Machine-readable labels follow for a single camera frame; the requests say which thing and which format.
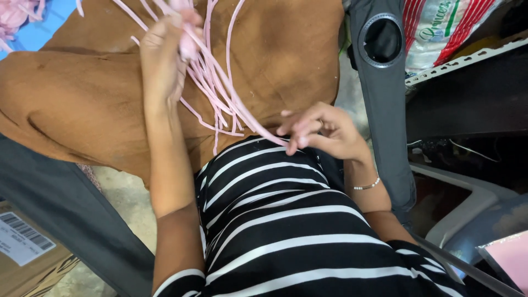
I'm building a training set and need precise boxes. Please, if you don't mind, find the person's left hand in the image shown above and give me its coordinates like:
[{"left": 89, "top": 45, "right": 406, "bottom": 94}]
[{"left": 139, "top": 10, "right": 205, "bottom": 109}]

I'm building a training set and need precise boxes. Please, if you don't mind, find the person's right hand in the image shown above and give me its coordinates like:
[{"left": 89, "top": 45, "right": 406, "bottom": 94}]
[{"left": 275, "top": 101, "right": 373, "bottom": 162}]

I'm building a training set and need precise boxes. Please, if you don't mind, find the bundle of pink strings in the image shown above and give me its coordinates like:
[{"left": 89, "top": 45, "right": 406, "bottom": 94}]
[{"left": 76, "top": 0, "right": 308, "bottom": 156}]

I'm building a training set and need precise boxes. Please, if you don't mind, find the blue sheet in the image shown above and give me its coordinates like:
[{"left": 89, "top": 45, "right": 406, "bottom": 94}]
[{"left": 0, "top": 0, "right": 77, "bottom": 61}]

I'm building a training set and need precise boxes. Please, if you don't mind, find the grey fabric chair armrest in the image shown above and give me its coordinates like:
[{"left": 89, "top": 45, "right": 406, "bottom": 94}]
[
  {"left": 0, "top": 133, "right": 156, "bottom": 297},
  {"left": 344, "top": 0, "right": 418, "bottom": 227}
]

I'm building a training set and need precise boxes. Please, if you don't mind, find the black white striped shirt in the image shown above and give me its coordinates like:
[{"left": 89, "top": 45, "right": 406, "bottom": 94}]
[{"left": 153, "top": 135, "right": 468, "bottom": 297}]

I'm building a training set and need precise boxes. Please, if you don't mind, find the white red striped sack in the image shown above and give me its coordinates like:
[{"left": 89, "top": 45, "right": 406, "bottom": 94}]
[{"left": 402, "top": 0, "right": 506, "bottom": 76}]

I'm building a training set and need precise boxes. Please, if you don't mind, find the perforated metal shelf rack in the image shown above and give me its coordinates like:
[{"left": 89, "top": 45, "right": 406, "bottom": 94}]
[{"left": 404, "top": 31, "right": 528, "bottom": 142}]

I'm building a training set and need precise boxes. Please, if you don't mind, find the cardboard box with white label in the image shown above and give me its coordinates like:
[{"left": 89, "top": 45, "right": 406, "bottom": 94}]
[{"left": 0, "top": 201, "right": 81, "bottom": 297}]

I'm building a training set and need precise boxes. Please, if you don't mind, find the white plastic chair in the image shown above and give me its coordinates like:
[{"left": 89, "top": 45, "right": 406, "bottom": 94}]
[{"left": 408, "top": 163, "right": 519, "bottom": 249}]

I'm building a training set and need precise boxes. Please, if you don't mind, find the pink sheet in clear packet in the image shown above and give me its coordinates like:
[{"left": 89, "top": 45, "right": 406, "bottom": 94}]
[{"left": 476, "top": 230, "right": 528, "bottom": 294}]

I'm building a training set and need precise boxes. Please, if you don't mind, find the heap of pink strings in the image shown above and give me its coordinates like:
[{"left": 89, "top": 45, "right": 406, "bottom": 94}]
[{"left": 0, "top": 0, "right": 48, "bottom": 53}]

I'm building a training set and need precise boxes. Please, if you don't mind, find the white bead bracelet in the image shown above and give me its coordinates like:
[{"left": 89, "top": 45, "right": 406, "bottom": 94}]
[{"left": 353, "top": 177, "right": 381, "bottom": 191}]

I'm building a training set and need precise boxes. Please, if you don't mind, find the white cable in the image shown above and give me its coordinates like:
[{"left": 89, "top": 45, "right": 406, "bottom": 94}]
[{"left": 449, "top": 139, "right": 501, "bottom": 163}]

